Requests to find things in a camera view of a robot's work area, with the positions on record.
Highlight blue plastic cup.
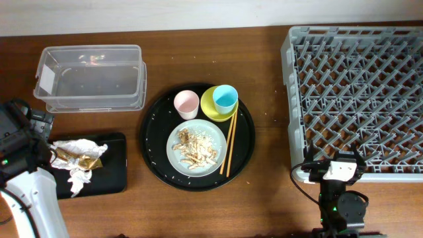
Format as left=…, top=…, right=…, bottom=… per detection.
left=212, top=85, right=238, bottom=114

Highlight pink plastic cup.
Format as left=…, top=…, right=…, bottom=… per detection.
left=174, top=90, right=200, bottom=120

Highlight round black serving tray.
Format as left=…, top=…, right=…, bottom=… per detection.
left=139, top=83, right=256, bottom=192

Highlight clear plastic storage bin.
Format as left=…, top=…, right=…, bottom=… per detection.
left=33, top=44, right=147, bottom=113

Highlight grey dishwasher rack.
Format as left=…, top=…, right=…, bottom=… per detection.
left=280, top=26, right=422, bottom=182

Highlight white napkin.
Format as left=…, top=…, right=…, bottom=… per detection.
left=50, top=139, right=108, bottom=198

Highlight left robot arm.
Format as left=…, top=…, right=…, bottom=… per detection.
left=1, top=99, right=69, bottom=237

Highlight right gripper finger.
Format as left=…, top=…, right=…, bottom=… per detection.
left=351, top=144, right=364, bottom=163
left=303, top=139, right=314, bottom=163

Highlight left wooden chopstick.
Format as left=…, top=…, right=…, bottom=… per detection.
left=219, top=115, right=235, bottom=175

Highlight grey plate with food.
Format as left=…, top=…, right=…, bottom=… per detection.
left=166, top=119, right=227, bottom=177

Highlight black rectangular tray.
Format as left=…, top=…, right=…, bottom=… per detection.
left=60, top=132, right=127, bottom=197

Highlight right wooden chopstick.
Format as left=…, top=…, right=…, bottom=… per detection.
left=226, top=111, right=238, bottom=177

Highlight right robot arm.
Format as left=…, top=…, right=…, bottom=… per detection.
left=289, top=142, right=386, bottom=238

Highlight yellow small bowl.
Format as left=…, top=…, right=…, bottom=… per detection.
left=200, top=86, right=239, bottom=122

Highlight food scraps on plate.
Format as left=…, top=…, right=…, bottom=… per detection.
left=173, top=128, right=217, bottom=170

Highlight gold foil wrapper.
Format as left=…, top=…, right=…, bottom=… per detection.
left=56, top=148, right=103, bottom=171

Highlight wooden chopstick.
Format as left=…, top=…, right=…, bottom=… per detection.
left=219, top=115, right=235, bottom=175
left=226, top=111, right=238, bottom=177

